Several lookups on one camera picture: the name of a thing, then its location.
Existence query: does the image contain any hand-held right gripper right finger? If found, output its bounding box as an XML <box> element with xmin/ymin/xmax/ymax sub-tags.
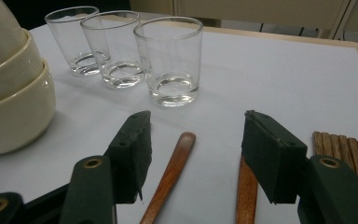
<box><xmin>241</xmin><ymin>109</ymin><xmax>310</xmax><ymax>205</ymax></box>

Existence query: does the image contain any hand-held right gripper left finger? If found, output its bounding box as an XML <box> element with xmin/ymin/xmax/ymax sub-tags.
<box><xmin>104</xmin><ymin>110</ymin><xmax>153</xmax><ymax>205</ymax></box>

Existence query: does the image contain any brown wooden spoon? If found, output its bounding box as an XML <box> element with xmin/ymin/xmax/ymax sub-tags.
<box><xmin>139</xmin><ymin>131</ymin><xmax>198</xmax><ymax>224</ymax></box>
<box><xmin>235</xmin><ymin>153</ymin><xmax>259</xmax><ymax>224</ymax></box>

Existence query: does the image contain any clear drinking glass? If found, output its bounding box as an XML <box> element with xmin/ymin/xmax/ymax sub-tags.
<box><xmin>79</xmin><ymin>10</ymin><xmax>146</xmax><ymax>90</ymax></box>
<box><xmin>132</xmin><ymin>16</ymin><xmax>204</xmax><ymax>108</ymax></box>
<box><xmin>44</xmin><ymin>6</ymin><xmax>101</xmax><ymax>77</ymax></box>

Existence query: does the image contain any white table sheet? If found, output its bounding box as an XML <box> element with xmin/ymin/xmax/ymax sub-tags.
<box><xmin>0</xmin><ymin>12</ymin><xmax>358</xmax><ymax>224</ymax></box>

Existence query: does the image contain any row of wooden chopsticks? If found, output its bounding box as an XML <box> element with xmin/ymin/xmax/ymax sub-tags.
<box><xmin>311</xmin><ymin>130</ymin><xmax>358</xmax><ymax>194</ymax></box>

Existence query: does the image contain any beige desk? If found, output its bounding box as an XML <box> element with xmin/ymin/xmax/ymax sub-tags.
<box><xmin>129</xmin><ymin>0</ymin><xmax>358</xmax><ymax>40</ymax></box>

